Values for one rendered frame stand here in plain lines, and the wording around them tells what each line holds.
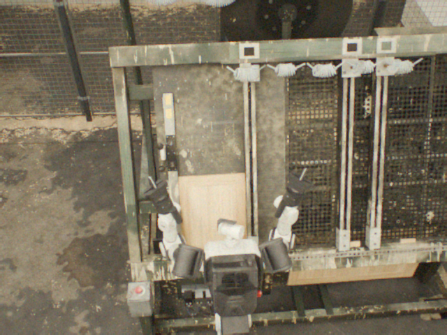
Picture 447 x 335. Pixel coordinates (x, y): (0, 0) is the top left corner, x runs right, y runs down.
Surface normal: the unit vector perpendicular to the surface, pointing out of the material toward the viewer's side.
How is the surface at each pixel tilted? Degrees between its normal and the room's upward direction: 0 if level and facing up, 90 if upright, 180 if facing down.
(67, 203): 0
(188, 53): 60
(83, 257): 0
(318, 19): 90
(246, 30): 90
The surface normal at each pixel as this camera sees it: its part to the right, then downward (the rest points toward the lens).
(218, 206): 0.07, 0.25
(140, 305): 0.07, 0.70
